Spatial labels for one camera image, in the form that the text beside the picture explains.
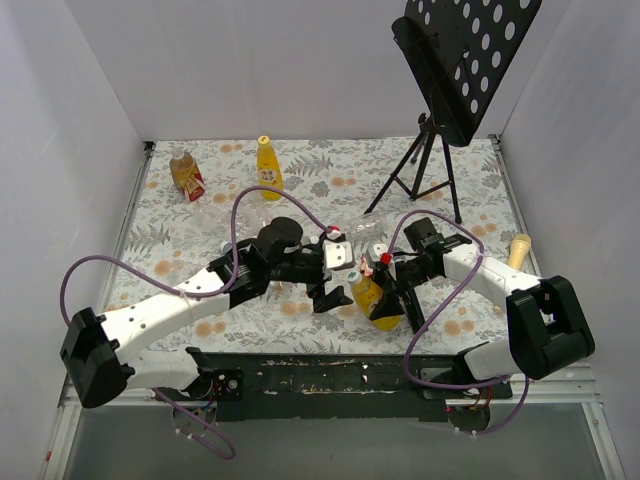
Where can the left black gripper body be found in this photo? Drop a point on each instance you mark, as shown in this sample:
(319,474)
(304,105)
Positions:
(319,275)

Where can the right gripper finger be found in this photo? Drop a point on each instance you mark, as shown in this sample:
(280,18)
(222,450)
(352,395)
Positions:
(388,305)
(383,277)

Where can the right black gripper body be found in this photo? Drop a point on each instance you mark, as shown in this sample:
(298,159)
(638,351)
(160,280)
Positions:
(397,276)

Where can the yellow honey pomelo bottle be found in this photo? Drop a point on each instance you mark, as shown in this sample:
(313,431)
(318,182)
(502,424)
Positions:
(367,293)

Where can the white green pomelo cap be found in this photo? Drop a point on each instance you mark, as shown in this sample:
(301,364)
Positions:
(354,277)

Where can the brown tea bottle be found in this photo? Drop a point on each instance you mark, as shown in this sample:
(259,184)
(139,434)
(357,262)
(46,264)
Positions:
(186,174)

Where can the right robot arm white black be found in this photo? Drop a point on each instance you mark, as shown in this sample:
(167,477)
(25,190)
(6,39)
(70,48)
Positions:
(546,326)

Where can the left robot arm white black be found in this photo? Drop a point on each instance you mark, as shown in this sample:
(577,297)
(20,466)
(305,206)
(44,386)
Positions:
(106,354)

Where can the clear crushed plastic bottle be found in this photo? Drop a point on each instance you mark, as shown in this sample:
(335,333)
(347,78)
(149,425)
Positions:
(368,228)

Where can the clear bottle blue cap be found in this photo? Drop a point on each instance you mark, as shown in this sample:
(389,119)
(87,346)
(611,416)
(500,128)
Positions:
(256,214)

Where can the tall yellow juice bottle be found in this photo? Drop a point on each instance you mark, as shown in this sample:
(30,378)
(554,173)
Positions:
(268,168)

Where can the clear bottle white cap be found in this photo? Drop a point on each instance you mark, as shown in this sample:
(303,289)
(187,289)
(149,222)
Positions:
(213,221)

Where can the red owl wooden block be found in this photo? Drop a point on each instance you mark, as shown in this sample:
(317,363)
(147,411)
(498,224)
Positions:
(365,268)

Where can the floral patterned table mat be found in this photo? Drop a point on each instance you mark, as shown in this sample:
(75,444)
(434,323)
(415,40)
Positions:
(328,182)

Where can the black front base bar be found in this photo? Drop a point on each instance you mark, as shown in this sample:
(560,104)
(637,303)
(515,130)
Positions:
(246,387)

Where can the beige cone object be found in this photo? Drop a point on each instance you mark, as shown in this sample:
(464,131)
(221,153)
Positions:
(519,249)

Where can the black perforated music stand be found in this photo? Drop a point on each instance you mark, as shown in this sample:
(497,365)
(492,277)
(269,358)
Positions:
(458,53)

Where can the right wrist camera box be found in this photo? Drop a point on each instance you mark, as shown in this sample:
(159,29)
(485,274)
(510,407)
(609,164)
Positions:
(378,253)

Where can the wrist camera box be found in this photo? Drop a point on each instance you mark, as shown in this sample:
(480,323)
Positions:
(378,253)
(338,255)

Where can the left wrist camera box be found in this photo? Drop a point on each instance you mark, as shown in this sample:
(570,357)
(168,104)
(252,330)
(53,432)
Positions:
(338,255)

